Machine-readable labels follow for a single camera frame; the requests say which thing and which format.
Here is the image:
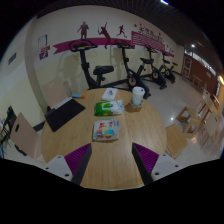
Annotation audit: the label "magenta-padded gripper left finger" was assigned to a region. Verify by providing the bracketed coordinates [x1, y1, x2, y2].
[42, 143, 93, 186]

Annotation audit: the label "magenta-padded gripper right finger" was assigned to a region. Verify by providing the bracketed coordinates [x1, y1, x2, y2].
[131, 142, 183, 186]

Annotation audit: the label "white towel with colourful print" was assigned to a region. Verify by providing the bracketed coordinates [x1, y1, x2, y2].
[92, 117, 121, 142]

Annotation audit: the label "black desk mat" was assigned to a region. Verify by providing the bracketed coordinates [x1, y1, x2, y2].
[44, 98, 87, 133]

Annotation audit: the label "green wet wipes pack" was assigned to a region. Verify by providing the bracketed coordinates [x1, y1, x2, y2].
[93, 99, 126, 117]

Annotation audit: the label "white paper cup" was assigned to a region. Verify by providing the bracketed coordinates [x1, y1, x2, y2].
[131, 86, 146, 108]

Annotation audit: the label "black exercise bike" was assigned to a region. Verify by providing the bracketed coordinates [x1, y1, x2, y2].
[139, 44, 168, 90]
[114, 39, 152, 99]
[159, 50, 178, 84]
[68, 39, 115, 90]

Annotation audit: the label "red-brown shelf unit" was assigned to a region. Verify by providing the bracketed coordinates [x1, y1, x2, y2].
[182, 54, 194, 79]

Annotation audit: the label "ceiling spot lights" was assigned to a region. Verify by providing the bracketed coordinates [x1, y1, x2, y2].
[159, 0, 196, 48]

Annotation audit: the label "light wooden chair with handle hole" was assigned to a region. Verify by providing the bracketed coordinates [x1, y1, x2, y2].
[9, 112, 43, 159]

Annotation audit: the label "grey wall vent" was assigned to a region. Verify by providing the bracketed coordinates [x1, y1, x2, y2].
[7, 52, 18, 66]

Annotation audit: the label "magenta wall banner decal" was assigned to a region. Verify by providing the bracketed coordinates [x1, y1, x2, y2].
[53, 21, 175, 58]

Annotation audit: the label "wall poster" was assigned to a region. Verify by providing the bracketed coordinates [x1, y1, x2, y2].
[38, 34, 51, 61]

